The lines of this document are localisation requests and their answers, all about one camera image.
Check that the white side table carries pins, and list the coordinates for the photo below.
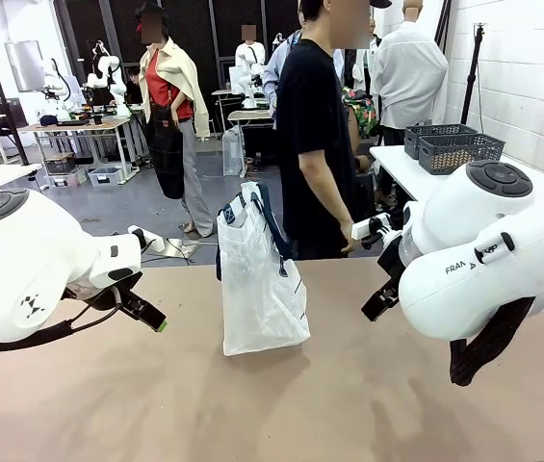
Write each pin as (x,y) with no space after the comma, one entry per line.
(396,163)

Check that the black tripod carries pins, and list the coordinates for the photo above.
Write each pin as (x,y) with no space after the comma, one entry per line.
(4,101)

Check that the grey wall panel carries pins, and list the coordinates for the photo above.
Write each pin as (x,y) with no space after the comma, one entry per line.
(23,65)

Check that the mannequin with cream jacket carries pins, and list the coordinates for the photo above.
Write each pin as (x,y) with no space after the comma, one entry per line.
(170,96)

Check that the metal mannequin base plate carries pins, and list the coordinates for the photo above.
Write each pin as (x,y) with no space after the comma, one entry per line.
(185,246)

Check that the person in black t-shirt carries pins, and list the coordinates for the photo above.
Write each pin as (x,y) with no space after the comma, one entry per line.
(315,96)

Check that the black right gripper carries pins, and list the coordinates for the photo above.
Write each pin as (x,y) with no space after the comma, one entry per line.
(391,262)

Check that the wood top background table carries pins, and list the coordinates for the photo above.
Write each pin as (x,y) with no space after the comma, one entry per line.
(108,123)

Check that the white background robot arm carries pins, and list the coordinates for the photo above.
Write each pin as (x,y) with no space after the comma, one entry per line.
(108,65)
(251,94)
(55,82)

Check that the translucent white shopping bag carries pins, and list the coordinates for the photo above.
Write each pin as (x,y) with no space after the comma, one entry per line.
(262,289)

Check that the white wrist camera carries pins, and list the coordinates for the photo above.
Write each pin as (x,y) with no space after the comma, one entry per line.
(153,243)
(360,230)

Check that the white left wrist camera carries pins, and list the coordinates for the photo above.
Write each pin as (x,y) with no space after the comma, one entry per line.
(153,243)

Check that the person's right hand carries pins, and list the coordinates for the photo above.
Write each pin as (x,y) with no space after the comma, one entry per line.
(349,238)

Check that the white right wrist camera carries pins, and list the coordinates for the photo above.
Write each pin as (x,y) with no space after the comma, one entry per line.
(360,230)

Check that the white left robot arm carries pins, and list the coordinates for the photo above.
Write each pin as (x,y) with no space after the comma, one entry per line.
(11,269)

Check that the dark storage bin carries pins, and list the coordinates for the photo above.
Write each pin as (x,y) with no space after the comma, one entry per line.
(59,163)

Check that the dark grey plastic basket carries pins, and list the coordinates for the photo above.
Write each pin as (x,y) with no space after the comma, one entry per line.
(459,154)
(432,132)

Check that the background person in white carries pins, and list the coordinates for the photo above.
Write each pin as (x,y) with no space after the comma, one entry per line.
(250,53)

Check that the black light stand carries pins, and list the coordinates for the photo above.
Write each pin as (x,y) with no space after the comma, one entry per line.
(473,77)

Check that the floral patterned garment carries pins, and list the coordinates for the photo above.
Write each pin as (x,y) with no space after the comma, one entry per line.
(363,110)

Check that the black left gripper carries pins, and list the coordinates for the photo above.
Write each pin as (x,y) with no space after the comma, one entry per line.
(112,294)

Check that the clear plastic container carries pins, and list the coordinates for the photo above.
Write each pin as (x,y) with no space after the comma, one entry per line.
(233,154)

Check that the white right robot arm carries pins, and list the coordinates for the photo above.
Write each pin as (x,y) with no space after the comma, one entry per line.
(469,289)

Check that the person's right forearm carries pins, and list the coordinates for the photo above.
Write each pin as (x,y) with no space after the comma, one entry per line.
(324,192)

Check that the clear storage bin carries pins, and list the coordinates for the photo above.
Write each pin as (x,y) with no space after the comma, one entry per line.
(105,177)

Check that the grey background table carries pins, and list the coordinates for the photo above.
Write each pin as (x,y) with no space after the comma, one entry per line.
(252,115)

